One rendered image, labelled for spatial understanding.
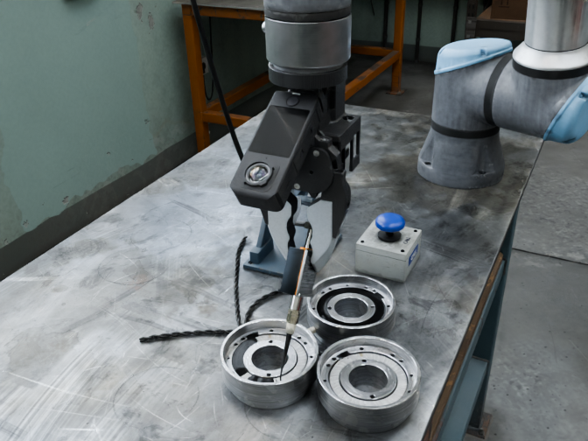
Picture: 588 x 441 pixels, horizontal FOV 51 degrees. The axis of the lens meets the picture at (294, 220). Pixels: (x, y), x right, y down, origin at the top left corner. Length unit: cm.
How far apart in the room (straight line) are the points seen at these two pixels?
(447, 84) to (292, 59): 55
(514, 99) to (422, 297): 35
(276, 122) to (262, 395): 27
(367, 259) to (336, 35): 39
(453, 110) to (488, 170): 12
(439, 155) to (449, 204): 10
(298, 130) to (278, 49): 7
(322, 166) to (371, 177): 55
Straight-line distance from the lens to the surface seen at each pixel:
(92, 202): 275
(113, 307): 84
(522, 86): 99
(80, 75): 262
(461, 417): 146
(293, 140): 54
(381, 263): 84
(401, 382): 66
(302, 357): 69
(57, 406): 73
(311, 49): 54
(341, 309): 77
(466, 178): 109
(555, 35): 97
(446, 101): 107
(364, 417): 63
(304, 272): 63
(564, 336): 213
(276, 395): 65
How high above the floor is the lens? 129
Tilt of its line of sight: 30 degrees down
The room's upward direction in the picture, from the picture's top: 2 degrees counter-clockwise
